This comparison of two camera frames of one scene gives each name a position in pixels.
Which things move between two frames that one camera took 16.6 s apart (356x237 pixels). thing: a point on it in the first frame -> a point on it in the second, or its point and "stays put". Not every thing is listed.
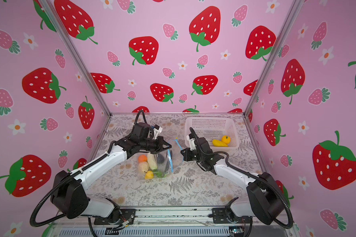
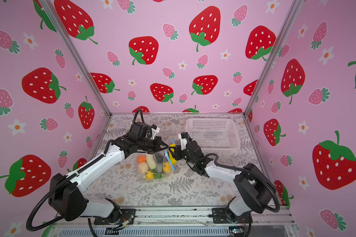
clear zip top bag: x=161 y=165 stays put
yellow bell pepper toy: x=225 y=139 -> x=166 y=167
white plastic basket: x=221 y=133 stays put
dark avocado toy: x=160 y=158 stays put
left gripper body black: x=154 y=145 stays put
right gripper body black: x=193 y=155 -> x=183 y=154
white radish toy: x=152 y=159 stays put
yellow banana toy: x=216 y=142 -> x=171 y=158
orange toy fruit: x=142 y=158 stays put
